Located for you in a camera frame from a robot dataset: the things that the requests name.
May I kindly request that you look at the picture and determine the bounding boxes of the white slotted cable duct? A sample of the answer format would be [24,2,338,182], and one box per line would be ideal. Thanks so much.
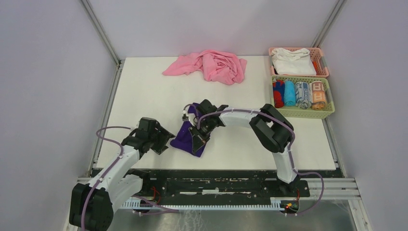
[120,198,289,212]

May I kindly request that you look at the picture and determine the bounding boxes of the white folded cloth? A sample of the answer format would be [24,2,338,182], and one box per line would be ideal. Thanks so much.
[271,48,316,76]

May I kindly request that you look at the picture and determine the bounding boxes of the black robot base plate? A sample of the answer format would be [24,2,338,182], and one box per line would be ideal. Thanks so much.
[127,169,310,205]

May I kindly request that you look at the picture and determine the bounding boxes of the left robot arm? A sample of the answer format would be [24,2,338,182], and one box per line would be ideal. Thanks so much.
[68,117,175,231]

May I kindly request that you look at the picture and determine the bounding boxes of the red blue patterned towel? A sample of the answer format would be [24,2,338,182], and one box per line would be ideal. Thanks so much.
[272,80,285,108]

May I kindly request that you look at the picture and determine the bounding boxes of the crumpled pink cloth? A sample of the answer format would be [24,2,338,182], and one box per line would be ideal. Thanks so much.
[162,50,247,85]

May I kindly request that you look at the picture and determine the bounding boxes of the pink plastic basket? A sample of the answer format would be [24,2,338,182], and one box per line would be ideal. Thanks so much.
[268,47,329,78]

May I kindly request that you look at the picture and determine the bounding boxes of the aluminium frame rails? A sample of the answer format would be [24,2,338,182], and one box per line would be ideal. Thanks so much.
[62,177,373,231]

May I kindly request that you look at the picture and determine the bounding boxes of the orange item in pink basket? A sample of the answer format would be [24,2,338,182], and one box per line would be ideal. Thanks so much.
[312,61,319,73]

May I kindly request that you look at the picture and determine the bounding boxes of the green plastic basket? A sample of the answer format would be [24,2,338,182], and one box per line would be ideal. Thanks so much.
[270,75,335,119]

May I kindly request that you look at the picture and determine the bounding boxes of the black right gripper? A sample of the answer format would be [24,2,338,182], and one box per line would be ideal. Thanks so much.
[189,116,215,152]

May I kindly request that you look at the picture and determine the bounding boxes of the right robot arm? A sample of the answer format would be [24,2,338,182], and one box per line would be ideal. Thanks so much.
[182,100,297,196]

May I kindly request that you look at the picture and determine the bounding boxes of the purple cloth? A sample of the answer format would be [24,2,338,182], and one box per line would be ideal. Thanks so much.
[170,103,205,157]

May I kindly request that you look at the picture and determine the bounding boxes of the rolled light blue towel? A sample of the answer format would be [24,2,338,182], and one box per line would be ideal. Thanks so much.
[283,80,296,106]

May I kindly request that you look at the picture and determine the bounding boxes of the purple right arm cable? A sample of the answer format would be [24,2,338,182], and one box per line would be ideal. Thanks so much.
[182,103,325,217]

